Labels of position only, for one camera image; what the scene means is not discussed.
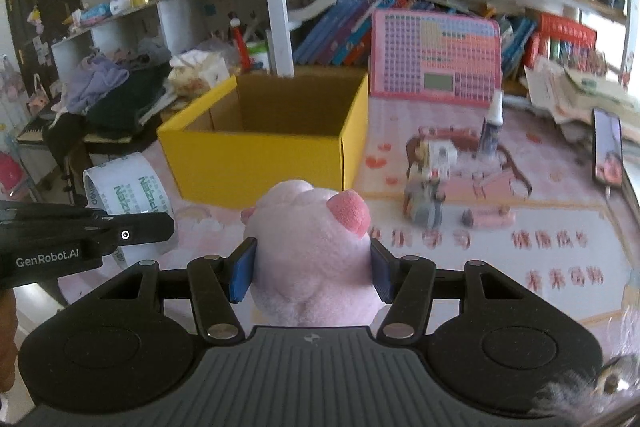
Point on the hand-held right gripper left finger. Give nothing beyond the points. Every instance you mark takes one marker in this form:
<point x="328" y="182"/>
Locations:
<point x="242" y="271"/>

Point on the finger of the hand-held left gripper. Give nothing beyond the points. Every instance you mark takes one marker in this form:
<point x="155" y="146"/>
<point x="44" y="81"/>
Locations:
<point x="142" y="232"/>

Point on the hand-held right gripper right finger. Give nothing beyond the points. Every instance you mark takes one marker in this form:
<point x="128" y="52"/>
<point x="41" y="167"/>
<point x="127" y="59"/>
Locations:
<point x="382" y="276"/>

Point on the white printed tape roll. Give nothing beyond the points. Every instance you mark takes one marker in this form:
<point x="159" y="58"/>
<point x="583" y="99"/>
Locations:
<point x="135" y="187"/>

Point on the pink plush pig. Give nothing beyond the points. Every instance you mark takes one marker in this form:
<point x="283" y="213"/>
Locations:
<point x="305" y="247"/>

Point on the yellow cardboard box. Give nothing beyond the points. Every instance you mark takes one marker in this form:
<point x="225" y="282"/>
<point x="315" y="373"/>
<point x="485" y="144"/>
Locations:
<point x="260" y="167"/>

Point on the pink plastic block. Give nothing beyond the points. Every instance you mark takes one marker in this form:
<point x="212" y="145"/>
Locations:
<point x="487" y="218"/>

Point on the spray bottle with white cap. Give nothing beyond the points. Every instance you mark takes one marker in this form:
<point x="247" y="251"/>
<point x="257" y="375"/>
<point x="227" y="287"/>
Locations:
<point x="491" y="132"/>

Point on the white green container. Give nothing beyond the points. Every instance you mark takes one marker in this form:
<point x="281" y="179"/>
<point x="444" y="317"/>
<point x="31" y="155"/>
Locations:
<point x="257" y="57"/>

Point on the purple cloth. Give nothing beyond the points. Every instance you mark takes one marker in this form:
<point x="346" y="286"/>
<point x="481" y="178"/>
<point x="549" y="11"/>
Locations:
<point x="97" y="82"/>

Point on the floral tissue box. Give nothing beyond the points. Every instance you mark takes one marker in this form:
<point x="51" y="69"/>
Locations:
<point x="197" y="74"/>

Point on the grey furry plush toy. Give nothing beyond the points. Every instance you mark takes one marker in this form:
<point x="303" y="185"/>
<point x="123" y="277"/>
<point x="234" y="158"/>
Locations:
<point x="580" y="392"/>

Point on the pink learning board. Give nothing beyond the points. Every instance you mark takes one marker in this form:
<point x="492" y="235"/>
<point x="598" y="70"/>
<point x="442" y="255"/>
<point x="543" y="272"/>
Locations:
<point x="430" y="47"/>

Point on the row of blue books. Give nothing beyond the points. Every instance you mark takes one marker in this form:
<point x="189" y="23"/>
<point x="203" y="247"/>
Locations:
<point x="335" y="32"/>

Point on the smartphone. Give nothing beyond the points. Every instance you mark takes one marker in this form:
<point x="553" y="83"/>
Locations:
<point x="607" y="147"/>

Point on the stack of papers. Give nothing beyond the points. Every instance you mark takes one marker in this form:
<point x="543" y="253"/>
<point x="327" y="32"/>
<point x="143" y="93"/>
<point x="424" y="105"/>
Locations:
<point x="575" y="92"/>

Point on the red book box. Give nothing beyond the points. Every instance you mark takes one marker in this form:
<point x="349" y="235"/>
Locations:
<point x="567" y="34"/>

